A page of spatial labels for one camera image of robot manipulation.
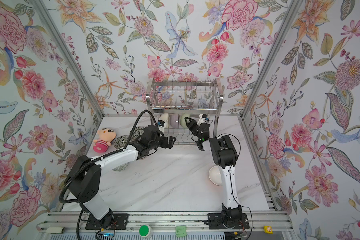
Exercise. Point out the purple bowl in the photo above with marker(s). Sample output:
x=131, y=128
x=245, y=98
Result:
x=174, y=121

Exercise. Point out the aluminium left corner post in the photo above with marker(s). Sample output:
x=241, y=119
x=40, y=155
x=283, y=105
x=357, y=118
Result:
x=56, y=36

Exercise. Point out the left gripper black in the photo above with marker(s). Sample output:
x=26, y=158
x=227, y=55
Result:
x=165, y=145

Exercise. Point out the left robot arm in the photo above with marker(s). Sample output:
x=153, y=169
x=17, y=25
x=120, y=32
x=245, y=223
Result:
x=85, y=178

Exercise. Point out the stainless steel dish rack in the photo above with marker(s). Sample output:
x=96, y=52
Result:
x=186, y=97

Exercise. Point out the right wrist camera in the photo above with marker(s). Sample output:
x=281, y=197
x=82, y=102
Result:
x=203, y=118

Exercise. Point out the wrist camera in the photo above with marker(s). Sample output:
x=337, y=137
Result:
x=161, y=125
x=203, y=118

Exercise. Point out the green round button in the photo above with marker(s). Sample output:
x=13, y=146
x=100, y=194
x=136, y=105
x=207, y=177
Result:
x=145, y=231

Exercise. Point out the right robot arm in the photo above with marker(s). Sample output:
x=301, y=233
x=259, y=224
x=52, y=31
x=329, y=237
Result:
x=225, y=157

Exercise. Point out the light green square button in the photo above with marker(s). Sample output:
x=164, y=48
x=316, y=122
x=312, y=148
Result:
x=181, y=231

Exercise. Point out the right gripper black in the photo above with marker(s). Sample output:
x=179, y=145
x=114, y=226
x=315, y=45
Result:
x=191, y=126

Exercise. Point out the green bowl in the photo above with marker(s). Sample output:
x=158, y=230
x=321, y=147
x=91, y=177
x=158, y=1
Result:
x=183, y=121

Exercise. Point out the orange white bowl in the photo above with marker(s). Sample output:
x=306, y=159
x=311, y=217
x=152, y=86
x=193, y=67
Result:
x=215, y=175

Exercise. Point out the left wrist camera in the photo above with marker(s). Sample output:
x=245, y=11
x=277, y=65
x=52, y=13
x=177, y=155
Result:
x=161, y=125

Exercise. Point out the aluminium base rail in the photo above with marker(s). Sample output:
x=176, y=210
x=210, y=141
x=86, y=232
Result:
x=200, y=226

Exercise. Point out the aluminium corner post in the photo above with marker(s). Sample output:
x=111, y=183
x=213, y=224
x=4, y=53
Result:
x=276, y=46
x=56, y=36

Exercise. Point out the pink plush doll toy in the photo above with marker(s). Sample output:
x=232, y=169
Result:
x=104, y=140

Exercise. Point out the cream bowl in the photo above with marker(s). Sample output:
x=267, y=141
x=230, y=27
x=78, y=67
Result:
x=165, y=118

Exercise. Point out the aluminium right corner post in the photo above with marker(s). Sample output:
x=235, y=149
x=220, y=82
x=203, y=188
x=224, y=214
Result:
x=276, y=46

